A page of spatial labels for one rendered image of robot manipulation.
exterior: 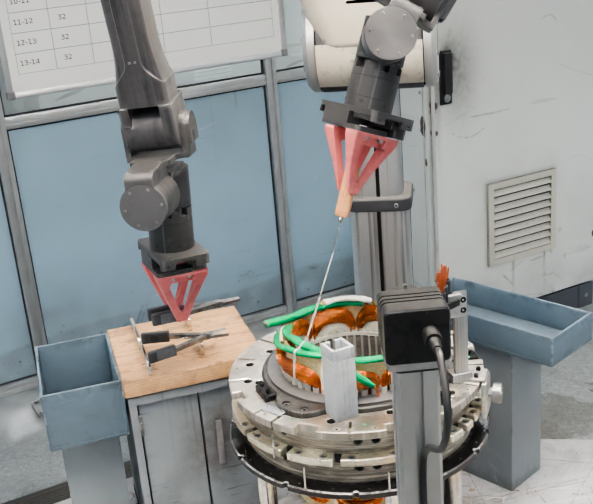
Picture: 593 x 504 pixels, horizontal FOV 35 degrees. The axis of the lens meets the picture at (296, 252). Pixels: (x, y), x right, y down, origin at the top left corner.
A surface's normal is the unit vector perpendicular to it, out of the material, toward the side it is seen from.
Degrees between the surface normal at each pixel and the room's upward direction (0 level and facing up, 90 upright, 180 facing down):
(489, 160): 90
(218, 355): 0
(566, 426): 0
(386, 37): 77
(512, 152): 90
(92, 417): 90
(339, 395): 90
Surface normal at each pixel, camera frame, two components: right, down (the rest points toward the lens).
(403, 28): -0.02, 0.13
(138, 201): -0.15, 0.34
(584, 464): -0.08, -0.94
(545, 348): -0.71, 0.29
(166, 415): 0.29, 0.31
